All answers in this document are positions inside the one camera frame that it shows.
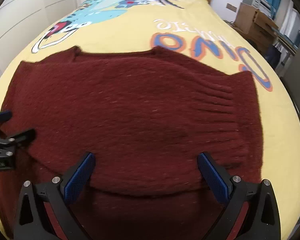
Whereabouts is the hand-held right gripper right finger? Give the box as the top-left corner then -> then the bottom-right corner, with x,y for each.
197,152 -> 282,240

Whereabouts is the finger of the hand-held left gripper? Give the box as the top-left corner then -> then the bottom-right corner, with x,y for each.
0,129 -> 36,155
0,110 -> 13,126

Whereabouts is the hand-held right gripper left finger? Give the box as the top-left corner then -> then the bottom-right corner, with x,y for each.
14,152 -> 96,240

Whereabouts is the dark red knit sweater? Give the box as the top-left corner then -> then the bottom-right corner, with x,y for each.
0,45 -> 271,240

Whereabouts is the white wardrobe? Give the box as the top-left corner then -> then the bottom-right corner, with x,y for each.
0,0 -> 91,80

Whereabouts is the grey chair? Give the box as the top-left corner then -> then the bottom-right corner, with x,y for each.
281,40 -> 300,120

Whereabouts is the navy bag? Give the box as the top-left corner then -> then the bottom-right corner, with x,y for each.
266,44 -> 282,68

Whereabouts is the yellow dinosaur printed blanket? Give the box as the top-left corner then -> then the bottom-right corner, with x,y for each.
0,0 -> 300,240

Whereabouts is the brown cardboard box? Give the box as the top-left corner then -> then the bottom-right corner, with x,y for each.
233,2 -> 279,48

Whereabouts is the white printer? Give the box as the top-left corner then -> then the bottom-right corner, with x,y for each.
242,0 -> 277,13

